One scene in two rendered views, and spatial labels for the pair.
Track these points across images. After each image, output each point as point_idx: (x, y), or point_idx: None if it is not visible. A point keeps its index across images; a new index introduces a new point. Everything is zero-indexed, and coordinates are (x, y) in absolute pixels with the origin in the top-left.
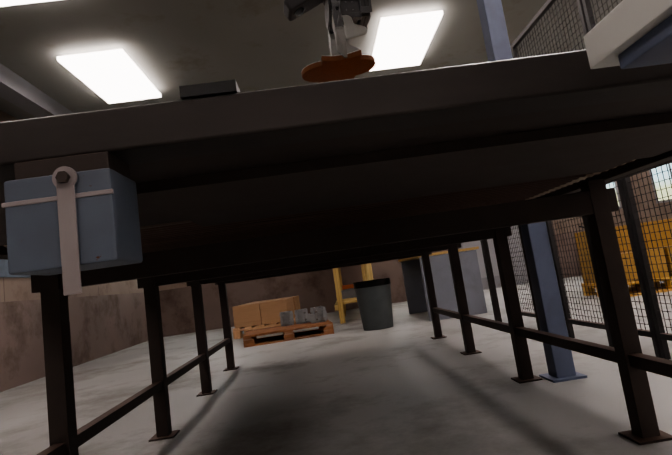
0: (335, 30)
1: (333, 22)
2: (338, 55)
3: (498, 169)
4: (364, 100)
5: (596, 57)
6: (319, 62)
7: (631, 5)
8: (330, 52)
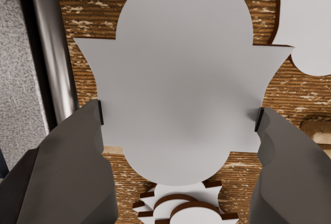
0: (46, 137)
1: (46, 181)
2: (97, 91)
3: None
4: None
5: (1, 181)
6: (116, 34)
7: None
8: (322, 164)
